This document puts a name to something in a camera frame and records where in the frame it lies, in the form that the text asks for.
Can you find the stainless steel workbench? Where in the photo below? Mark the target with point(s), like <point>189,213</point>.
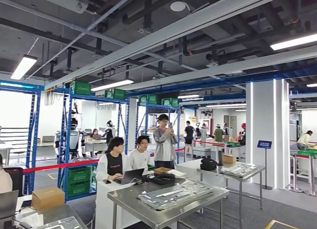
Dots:
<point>240,201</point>
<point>54,211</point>
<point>124,199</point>

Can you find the long ceiling light bar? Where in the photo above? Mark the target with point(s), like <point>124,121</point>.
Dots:
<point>294,42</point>
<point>23,67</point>
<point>111,85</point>
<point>188,96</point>

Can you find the flat cardboard tray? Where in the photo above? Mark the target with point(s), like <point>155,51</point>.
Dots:
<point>162,170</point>

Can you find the white paper sheets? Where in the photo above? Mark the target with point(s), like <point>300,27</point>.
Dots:
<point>178,173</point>

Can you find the black humanoid robot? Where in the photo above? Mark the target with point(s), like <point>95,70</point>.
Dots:
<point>109,134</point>

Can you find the black tray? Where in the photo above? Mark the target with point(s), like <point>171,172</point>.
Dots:
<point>163,180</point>

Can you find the red barrier tape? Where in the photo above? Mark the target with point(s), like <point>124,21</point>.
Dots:
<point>62,165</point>
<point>207,143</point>

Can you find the dark laptop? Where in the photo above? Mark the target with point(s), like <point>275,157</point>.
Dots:
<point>132,175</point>

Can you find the black bag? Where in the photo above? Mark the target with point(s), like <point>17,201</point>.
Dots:
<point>208,164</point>

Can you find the silver sheet metal panel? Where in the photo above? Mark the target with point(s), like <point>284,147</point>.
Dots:
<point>238,170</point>
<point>173,196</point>
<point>64,224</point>

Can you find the white table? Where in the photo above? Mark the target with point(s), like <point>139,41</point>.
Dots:
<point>95,142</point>

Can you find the small cardboard box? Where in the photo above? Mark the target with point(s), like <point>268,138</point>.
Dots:
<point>229,159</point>

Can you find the round white ceiling disc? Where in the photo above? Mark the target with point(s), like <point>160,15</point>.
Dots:
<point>177,6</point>

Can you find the white humanoid robot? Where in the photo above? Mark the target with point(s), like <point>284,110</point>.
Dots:
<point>73,139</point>

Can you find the white square pillar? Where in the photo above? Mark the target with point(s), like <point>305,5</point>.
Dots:
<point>262,122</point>

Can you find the blue sign on stand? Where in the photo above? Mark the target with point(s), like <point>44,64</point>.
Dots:
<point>264,144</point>

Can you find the yellow floor marking tape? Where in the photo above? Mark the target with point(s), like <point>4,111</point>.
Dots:
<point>275,223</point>

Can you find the black office chair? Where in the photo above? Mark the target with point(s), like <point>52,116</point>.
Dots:
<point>17,181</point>

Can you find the grey overhead rail beam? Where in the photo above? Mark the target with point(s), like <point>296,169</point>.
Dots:
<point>223,70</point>
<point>173,30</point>

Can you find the steel frame table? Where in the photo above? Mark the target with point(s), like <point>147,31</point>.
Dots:
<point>294,171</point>

